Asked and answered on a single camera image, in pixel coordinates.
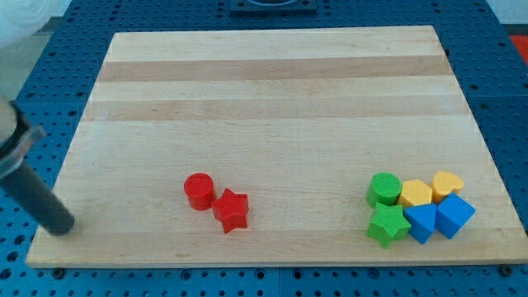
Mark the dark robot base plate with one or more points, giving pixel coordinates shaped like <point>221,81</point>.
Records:
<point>242,7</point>

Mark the blue cube block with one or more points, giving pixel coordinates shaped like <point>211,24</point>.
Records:
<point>452,214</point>

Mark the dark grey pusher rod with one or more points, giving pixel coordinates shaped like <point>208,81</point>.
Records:
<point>38,200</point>

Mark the blue triangle block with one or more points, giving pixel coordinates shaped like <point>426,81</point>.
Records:
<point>422,219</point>

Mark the red cylinder block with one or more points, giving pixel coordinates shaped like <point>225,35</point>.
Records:
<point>200,191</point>

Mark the red star block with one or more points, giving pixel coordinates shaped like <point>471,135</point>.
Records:
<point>231,210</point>

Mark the yellow hexagon block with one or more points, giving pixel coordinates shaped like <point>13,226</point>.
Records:
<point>414,193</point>

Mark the light wooden board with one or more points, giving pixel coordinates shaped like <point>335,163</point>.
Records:
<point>300,121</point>

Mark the green star block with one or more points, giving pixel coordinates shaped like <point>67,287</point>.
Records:
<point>388,224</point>

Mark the green cylinder block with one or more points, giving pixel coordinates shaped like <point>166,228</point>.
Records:
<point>384,188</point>

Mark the yellow heart block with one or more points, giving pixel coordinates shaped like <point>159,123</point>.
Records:
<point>445,183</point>

